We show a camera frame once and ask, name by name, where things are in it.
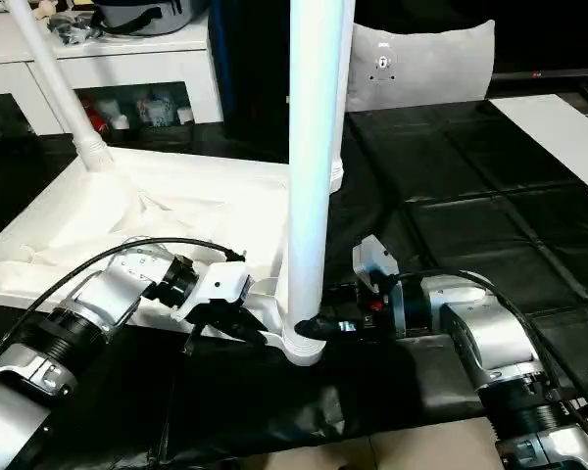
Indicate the dark bag on cabinet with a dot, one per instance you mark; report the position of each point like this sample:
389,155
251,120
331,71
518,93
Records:
147,14

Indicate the black cabinet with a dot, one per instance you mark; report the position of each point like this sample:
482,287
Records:
255,73

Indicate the grey cushion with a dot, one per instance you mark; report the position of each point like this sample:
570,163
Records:
431,63

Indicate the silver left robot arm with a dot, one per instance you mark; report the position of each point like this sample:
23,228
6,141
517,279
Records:
108,294

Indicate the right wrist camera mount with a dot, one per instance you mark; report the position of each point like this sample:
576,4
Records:
375,254

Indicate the dark clutter pile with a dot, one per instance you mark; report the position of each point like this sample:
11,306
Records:
73,29

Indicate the white cabinet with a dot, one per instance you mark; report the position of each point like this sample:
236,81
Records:
127,59

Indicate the white flat board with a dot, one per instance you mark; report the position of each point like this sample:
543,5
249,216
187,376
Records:
563,137

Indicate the beige plush toy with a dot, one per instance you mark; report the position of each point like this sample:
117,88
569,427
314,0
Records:
44,7

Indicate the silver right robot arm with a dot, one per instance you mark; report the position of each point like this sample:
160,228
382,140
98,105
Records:
495,338

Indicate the black mat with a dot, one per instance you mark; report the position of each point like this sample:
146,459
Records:
470,205

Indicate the white plastic table leg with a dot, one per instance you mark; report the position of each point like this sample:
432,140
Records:
337,173
63,88
313,147

